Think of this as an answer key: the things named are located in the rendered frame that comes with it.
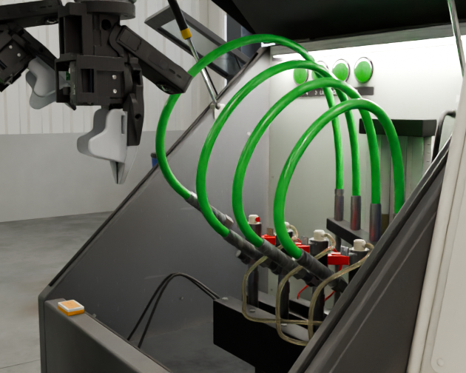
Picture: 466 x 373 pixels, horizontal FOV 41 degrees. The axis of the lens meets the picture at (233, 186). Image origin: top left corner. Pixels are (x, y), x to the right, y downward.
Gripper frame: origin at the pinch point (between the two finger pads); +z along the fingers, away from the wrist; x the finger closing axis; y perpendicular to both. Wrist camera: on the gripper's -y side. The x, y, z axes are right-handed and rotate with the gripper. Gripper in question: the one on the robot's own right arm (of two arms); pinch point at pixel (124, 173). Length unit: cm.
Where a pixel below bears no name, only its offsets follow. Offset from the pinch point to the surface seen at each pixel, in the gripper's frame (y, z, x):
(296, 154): -16.9, -2.4, 12.8
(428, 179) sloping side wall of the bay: -31.4, 0.9, 21.2
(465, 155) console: -32.3, -2.4, 25.7
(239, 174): -14.1, 0.6, 4.7
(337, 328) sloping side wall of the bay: -15.3, 16.6, 21.9
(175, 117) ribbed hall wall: -388, 5, -657
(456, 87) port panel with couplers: -57, -11, 7
